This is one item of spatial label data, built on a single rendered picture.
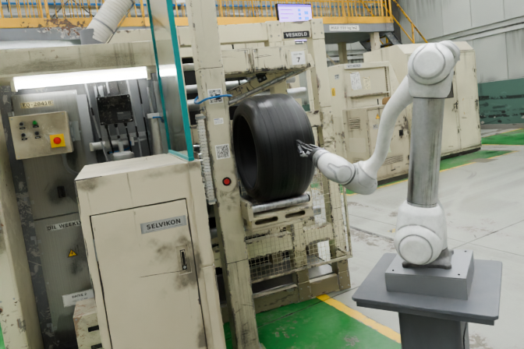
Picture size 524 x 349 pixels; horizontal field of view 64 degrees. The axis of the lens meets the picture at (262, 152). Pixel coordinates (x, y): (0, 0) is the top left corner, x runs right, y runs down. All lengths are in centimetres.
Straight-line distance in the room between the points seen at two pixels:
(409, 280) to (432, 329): 22
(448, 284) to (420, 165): 47
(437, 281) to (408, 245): 26
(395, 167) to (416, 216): 561
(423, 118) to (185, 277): 96
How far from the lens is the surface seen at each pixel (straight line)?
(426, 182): 154
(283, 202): 227
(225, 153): 222
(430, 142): 151
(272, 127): 210
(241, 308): 244
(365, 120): 670
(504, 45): 1413
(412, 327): 190
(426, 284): 175
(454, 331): 186
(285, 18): 634
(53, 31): 765
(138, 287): 151
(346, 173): 174
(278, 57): 262
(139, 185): 143
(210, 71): 222
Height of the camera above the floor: 141
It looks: 6 degrees down
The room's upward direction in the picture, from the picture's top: 7 degrees counter-clockwise
